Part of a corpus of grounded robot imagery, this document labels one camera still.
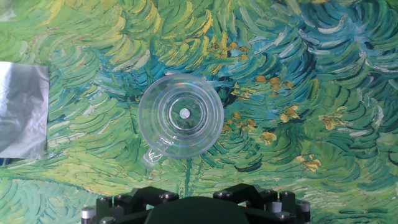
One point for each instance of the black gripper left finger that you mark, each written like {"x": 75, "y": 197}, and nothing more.
{"x": 130, "y": 203}

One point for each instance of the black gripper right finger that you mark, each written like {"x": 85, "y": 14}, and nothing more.
{"x": 264, "y": 202}

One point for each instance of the blue printed package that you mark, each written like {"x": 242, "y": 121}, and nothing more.
{"x": 4, "y": 161}

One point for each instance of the silver foil pouch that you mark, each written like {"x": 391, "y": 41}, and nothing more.
{"x": 23, "y": 109}

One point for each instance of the green swirl painting tablecloth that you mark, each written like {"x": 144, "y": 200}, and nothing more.
{"x": 295, "y": 53}

